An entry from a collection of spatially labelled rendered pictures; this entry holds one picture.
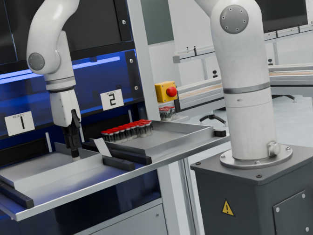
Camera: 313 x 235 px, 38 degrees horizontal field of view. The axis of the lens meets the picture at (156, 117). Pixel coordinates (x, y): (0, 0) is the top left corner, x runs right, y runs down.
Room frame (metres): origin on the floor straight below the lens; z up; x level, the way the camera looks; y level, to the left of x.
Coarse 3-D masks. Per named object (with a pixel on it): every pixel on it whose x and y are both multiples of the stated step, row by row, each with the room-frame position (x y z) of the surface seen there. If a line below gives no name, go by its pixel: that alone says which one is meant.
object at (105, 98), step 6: (114, 90) 1.61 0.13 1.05; (120, 90) 1.63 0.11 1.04; (102, 96) 1.59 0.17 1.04; (108, 96) 1.60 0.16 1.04; (120, 96) 1.63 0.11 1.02; (102, 102) 1.58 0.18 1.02; (108, 102) 1.60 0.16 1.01; (114, 102) 1.61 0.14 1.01; (120, 102) 1.62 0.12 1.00; (108, 108) 1.59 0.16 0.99
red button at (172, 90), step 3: (171, 87) 1.72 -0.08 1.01; (174, 87) 1.72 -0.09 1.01; (168, 90) 1.72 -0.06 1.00; (171, 90) 1.71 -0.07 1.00; (174, 90) 1.72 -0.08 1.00; (168, 93) 1.72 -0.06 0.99; (171, 93) 1.71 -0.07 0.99; (174, 93) 1.72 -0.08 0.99; (171, 96) 1.72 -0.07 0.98; (174, 96) 1.72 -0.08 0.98
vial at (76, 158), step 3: (72, 150) 1.29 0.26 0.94; (75, 150) 1.29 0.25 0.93; (72, 153) 1.29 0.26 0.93; (75, 153) 1.28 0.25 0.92; (78, 153) 1.29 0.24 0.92; (72, 156) 1.29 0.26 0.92; (75, 156) 1.28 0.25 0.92; (78, 156) 1.29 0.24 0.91; (75, 159) 1.28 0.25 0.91; (78, 159) 1.29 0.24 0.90
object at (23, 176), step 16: (64, 144) 1.49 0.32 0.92; (32, 160) 1.47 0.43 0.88; (48, 160) 1.43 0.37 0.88; (64, 160) 1.40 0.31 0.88; (80, 160) 1.24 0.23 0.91; (96, 160) 1.26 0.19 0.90; (0, 176) 1.22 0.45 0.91; (16, 176) 1.30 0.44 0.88; (32, 176) 1.16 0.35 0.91; (48, 176) 1.18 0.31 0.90; (64, 176) 1.21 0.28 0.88
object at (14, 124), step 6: (18, 114) 1.42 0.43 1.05; (24, 114) 1.43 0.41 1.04; (30, 114) 1.44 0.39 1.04; (6, 120) 1.39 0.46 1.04; (12, 120) 1.40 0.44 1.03; (18, 120) 1.41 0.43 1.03; (24, 120) 1.43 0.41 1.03; (30, 120) 1.44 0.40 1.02; (12, 126) 1.40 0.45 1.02; (18, 126) 1.41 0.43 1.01; (24, 126) 1.42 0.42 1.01; (30, 126) 1.43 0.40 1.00; (12, 132) 1.40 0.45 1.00; (18, 132) 1.41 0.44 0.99
